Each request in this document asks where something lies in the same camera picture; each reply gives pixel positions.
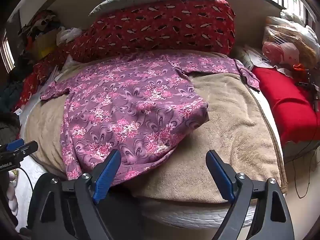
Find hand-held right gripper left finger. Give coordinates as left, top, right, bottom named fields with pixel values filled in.
left=27, top=149, right=122, bottom=240

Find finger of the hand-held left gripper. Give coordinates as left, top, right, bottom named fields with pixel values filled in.
left=0, top=138, right=25, bottom=153
left=15, top=141, right=39, bottom=159

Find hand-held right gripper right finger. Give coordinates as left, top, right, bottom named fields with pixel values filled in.
left=205, top=150, right=295, bottom=240

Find purple floral shirt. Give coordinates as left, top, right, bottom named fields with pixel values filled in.
left=40, top=52, right=260, bottom=187

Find pile of clothes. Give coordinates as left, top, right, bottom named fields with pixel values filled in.
left=21, top=10, right=63, bottom=45

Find person's left hand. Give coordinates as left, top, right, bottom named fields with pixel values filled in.
left=7, top=177, right=19, bottom=217

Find dark cloth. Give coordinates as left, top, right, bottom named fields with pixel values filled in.
left=0, top=80, right=23, bottom=140

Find beige fleece blanket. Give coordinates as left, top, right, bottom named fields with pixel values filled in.
left=24, top=50, right=288, bottom=204

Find white papers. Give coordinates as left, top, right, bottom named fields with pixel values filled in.
left=50, top=55, right=75, bottom=83

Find red cushion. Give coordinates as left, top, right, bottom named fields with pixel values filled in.
left=251, top=66, right=320, bottom=145

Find cardboard box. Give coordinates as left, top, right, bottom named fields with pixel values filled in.
left=31, top=29, right=60, bottom=59

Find crumpled white plastic bag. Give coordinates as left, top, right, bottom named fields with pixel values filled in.
left=56, top=27, right=83, bottom=46

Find orange foil item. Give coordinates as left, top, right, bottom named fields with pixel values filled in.
left=292, top=64, right=307, bottom=80

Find pink plastic bag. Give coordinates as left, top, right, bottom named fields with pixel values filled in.
left=262, top=42, right=300, bottom=65

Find clear plastic bag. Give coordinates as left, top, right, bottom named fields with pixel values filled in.
left=262, top=16, right=318, bottom=60

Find red penguin print blanket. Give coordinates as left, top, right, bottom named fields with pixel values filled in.
left=17, top=0, right=237, bottom=110

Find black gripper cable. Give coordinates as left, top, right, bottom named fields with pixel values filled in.
left=19, top=166, right=34, bottom=189

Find thin black cable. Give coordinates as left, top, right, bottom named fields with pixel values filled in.
left=292, top=137, right=318, bottom=198

